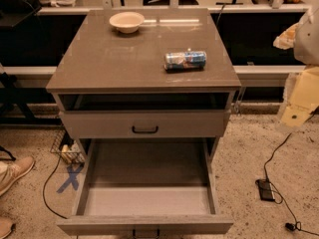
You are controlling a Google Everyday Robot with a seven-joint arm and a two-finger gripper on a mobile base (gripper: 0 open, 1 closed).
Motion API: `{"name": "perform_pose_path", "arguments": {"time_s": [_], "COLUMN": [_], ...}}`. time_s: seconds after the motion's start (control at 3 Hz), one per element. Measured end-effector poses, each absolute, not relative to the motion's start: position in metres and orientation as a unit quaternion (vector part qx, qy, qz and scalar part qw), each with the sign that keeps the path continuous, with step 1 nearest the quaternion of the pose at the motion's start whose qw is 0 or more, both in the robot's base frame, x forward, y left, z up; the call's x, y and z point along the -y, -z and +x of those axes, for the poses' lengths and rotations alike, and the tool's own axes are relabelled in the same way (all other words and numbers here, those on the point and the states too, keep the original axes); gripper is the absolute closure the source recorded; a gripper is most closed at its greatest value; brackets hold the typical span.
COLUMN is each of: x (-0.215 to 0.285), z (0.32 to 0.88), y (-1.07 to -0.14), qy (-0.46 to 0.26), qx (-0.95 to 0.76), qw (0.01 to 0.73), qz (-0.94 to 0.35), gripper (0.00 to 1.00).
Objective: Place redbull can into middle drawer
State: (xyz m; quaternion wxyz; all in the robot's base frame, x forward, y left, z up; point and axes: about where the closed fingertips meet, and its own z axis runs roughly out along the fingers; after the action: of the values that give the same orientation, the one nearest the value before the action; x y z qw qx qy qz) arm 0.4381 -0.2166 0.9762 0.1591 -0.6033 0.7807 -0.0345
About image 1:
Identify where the black middle drawer handle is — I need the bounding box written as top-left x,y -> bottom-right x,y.
132,230 -> 160,239

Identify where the blue silver redbull can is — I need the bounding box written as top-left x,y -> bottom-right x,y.
164,51 -> 206,70

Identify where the open grey middle drawer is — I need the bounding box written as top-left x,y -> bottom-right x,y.
57,138 -> 233,237

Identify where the black power adapter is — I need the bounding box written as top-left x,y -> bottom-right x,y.
255,179 -> 275,202

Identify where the wire basket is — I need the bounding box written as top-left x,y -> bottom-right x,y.
50,128 -> 86,164

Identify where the black cable left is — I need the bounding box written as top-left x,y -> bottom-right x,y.
42,154 -> 69,220

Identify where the grey drawer cabinet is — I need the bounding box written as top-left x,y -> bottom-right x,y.
46,7 -> 242,236

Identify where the tan shoe lower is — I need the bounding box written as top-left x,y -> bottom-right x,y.
0,217 -> 14,239

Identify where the black drawer handle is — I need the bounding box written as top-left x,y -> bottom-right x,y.
132,230 -> 160,239
132,125 -> 159,134

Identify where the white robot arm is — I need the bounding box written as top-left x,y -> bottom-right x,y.
273,7 -> 319,127

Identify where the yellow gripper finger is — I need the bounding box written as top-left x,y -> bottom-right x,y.
278,66 -> 319,130
273,23 -> 298,50

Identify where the black chair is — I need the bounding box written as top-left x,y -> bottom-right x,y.
0,0 -> 41,30

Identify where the black top drawer handle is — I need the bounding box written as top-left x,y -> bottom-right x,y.
132,125 -> 159,134

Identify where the white paper bowl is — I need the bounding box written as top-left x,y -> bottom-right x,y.
109,12 -> 145,34

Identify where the black power cable right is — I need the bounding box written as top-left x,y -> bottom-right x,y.
263,114 -> 319,237

